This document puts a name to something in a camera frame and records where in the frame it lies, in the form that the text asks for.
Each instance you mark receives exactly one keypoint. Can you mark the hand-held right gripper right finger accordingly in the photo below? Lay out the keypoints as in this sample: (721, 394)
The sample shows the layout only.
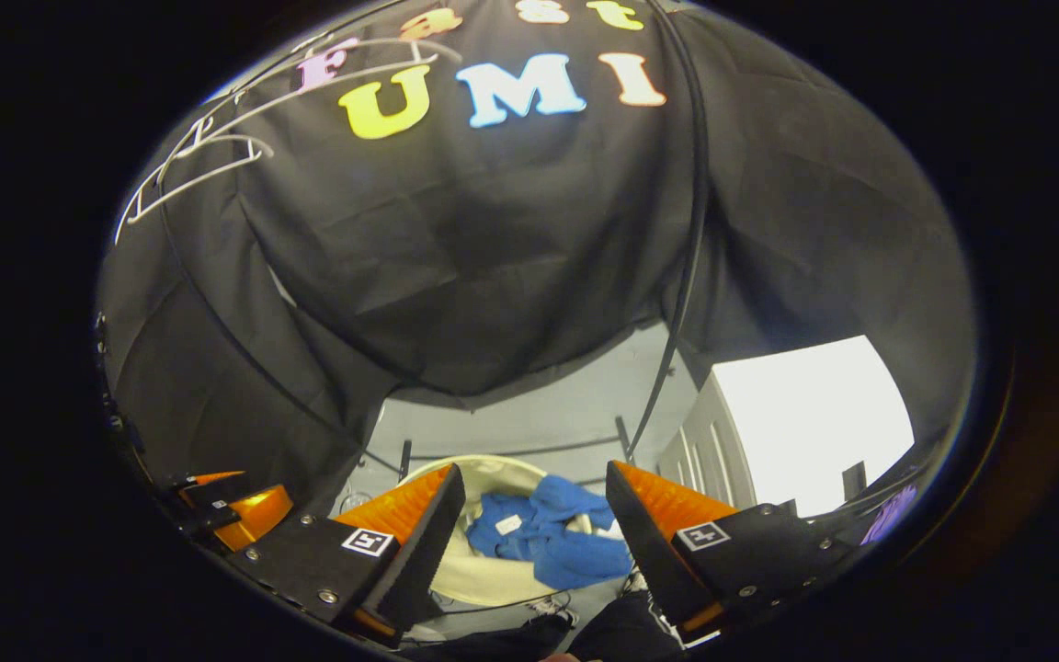
(644, 552)

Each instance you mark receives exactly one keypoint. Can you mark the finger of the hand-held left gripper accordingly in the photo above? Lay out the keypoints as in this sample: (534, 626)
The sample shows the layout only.
(258, 515)

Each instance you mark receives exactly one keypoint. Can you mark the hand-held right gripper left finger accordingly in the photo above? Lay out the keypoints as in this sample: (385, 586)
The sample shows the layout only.
(424, 552)

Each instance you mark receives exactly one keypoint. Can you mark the cream laundry hamper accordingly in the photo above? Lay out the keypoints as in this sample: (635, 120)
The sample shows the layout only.
(483, 575)

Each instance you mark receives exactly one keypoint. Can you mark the black metal clothes rack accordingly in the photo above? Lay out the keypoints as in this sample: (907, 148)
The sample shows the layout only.
(700, 202)

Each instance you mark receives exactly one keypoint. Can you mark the white clothes hanger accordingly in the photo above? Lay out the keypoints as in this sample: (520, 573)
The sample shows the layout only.
(258, 149)
(442, 55)

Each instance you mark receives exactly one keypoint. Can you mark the black backdrop cloth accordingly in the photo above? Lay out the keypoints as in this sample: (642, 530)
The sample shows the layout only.
(493, 257)

